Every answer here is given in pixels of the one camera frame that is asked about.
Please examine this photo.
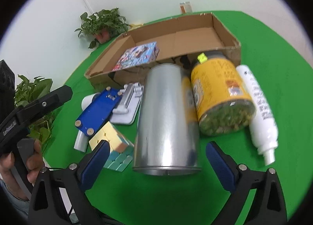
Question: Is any white handheld fan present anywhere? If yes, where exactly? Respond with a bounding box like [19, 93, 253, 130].
[74, 93, 100, 152]

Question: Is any blue stapler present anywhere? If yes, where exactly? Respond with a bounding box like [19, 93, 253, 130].
[90, 87, 121, 137]

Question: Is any white spray bottle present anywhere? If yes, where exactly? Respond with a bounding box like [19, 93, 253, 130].
[236, 64, 279, 166]

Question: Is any pastel rubik's cube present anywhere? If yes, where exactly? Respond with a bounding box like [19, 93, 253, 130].
[89, 122, 134, 172]

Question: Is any grey plastic tray part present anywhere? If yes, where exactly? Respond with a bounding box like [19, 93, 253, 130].
[109, 82, 144, 125]

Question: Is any yellow label food jar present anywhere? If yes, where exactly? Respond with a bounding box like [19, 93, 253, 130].
[191, 51, 256, 136]

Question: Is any silver metal canister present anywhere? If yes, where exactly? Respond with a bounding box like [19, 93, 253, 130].
[133, 64, 201, 176]

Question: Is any colourful anime picture box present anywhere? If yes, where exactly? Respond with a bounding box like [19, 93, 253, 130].
[112, 42, 159, 71]

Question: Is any large cardboard box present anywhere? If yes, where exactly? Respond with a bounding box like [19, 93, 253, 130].
[84, 13, 241, 91]

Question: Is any person's left hand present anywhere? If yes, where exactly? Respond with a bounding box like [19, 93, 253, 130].
[1, 139, 45, 201]

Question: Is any large potted green plant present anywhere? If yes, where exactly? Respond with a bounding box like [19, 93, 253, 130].
[14, 75, 56, 149]

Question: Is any green table cloth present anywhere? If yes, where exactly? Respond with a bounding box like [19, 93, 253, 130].
[44, 11, 312, 224]

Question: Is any small potted green plant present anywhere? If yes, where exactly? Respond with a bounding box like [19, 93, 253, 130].
[75, 8, 130, 49]

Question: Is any black thin cable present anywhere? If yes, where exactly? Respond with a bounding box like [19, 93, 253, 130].
[45, 166, 74, 220]

